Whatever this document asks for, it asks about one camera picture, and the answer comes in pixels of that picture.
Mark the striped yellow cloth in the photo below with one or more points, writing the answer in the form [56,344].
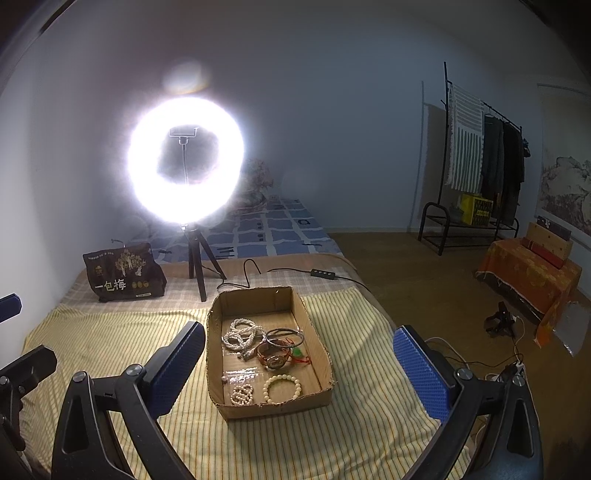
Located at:
[92,332]

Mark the black tripod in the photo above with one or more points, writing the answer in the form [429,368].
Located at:
[194,258]

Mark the grey green coat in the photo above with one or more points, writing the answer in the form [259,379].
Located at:
[491,157]

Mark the cardboard box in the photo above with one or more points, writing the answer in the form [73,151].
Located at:
[277,406]

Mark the black clamp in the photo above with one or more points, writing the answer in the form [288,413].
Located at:
[501,318]

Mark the power strip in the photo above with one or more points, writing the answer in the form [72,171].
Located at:
[516,368]

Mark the phone holder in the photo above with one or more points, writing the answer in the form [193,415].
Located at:
[183,131]

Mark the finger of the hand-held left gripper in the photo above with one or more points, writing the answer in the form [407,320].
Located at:
[10,308]
[32,364]

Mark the blue patterned bedsheet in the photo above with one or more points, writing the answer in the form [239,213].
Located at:
[277,230]

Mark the dark teal bangle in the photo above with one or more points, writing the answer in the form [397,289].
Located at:
[300,340]

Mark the silver board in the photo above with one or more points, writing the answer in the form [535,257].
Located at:
[572,327]

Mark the black snack bag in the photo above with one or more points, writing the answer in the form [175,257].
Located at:
[124,272]

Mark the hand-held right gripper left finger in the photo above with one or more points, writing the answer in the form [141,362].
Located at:
[178,369]

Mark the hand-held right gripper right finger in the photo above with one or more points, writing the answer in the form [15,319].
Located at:
[420,374]

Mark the brown wrist watch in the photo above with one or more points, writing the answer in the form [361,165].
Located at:
[265,360]

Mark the yellow box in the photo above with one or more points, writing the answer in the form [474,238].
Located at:
[478,210]

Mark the floral pillow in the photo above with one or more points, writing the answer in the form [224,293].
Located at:
[256,184]

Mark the wall scroll painting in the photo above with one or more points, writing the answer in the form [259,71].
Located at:
[568,184]

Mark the dark red box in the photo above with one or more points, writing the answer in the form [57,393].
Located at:
[540,254]

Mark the clear plastic bag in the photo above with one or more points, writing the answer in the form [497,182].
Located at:
[240,374]

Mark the orange cloth covered table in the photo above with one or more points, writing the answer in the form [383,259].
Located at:
[521,272]

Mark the black coat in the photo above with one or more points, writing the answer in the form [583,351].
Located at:
[512,170]

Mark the wooden box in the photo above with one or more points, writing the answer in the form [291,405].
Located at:
[549,242]

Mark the black clothes rack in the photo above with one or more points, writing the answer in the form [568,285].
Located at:
[436,204]

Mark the striped hanging cloth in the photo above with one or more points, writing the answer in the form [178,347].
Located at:
[466,138]

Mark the beige checked blanket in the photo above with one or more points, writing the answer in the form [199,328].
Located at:
[78,295]

